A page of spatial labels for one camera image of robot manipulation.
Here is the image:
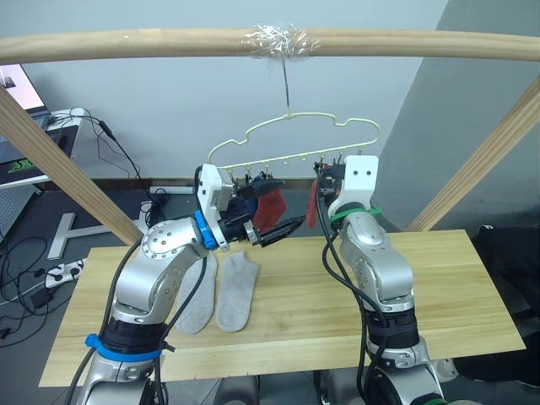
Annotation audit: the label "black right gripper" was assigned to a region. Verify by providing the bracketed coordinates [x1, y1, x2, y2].
[314, 160, 348, 199]

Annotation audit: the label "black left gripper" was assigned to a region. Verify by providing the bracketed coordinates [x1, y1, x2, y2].
[219, 178, 307, 248]

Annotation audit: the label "cream plastic clip hanger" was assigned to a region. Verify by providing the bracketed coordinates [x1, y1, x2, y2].
[207, 108, 381, 181]

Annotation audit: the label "red sock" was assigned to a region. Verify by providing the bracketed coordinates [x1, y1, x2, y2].
[305, 179, 322, 230]
[251, 188, 289, 233]

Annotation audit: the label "blue wrist clamp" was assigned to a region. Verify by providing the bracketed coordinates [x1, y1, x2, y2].
[193, 209, 218, 250]

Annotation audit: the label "grey sock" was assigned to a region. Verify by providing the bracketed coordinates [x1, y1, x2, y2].
[174, 252, 219, 336]
[215, 250, 262, 333]

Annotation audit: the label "clear crumpled tape wad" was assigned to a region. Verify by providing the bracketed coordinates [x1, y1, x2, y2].
[239, 23, 325, 78]

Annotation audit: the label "dark grey rounded block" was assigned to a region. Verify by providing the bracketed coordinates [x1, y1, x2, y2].
[314, 369, 365, 405]
[218, 375, 261, 405]

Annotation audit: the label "white desk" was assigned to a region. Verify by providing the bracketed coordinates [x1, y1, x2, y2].
[0, 108, 93, 190]

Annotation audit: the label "white metal stand foot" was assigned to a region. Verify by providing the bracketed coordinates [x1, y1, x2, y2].
[46, 212, 149, 261]

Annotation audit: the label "white floor power strip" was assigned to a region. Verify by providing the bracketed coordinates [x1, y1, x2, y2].
[41, 257, 88, 289]

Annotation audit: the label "black power adapter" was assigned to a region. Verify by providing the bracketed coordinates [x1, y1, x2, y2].
[30, 286, 57, 310]

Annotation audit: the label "black mat with green logo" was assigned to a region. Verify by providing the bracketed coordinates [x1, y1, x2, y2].
[0, 124, 81, 186]

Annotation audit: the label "white perforated panel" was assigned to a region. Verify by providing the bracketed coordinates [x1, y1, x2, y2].
[0, 185, 35, 242]

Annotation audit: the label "open laptop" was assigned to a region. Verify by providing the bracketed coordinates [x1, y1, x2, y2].
[0, 63, 54, 130]

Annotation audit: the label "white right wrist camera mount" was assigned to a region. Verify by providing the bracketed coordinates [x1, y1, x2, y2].
[327, 154, 380, 213]

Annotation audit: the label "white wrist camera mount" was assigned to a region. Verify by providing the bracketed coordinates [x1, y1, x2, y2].
[327, 154, 380, 213]
[196, 163, 235, 251]

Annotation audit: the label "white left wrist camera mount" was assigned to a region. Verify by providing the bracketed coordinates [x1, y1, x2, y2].
[196, 163, 235, 251]

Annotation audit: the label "white wall power strip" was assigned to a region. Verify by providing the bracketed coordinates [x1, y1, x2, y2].
[150, 183, 199, 197]

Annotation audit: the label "metal hanger hook wire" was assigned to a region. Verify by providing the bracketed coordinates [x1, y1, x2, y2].
[281, 58, 293, 112]

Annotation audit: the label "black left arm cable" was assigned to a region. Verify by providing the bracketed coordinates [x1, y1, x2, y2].
[65, 166, 208, 405]

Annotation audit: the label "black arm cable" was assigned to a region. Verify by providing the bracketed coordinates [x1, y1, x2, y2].
[65, 166, 208, 405]
[315, 192, 389, 405]

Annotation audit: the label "wooden diagonal frame strut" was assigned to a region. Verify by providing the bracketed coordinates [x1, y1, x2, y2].
[404, 74, 540, 233]
[0, 86, 145, 246]

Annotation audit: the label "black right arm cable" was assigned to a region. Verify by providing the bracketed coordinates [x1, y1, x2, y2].
[315, 192, 389, 405]

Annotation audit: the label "thin black desk cable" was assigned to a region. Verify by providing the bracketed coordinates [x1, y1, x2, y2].
[50, 110, 166, 230]

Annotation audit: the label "wooden horizontal frame bar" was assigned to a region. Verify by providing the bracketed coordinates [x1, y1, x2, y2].
[0, 25, 540, 67]

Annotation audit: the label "black floor cables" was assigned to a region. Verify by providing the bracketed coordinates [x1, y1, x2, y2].
[0, 235, 57, 348]

